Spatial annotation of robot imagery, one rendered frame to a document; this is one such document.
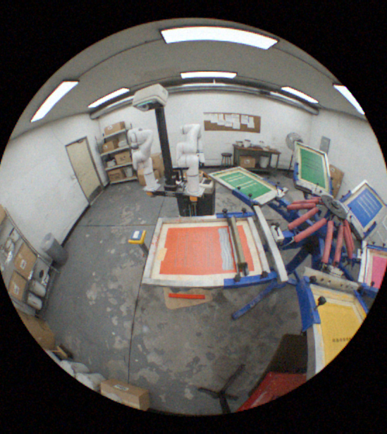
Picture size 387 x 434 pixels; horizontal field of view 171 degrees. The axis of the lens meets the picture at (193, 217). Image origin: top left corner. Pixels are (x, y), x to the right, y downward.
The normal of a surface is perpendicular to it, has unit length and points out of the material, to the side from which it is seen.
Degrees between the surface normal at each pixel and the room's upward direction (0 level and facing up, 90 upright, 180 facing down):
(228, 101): 90
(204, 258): 0
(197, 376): 0
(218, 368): 0
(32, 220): 90
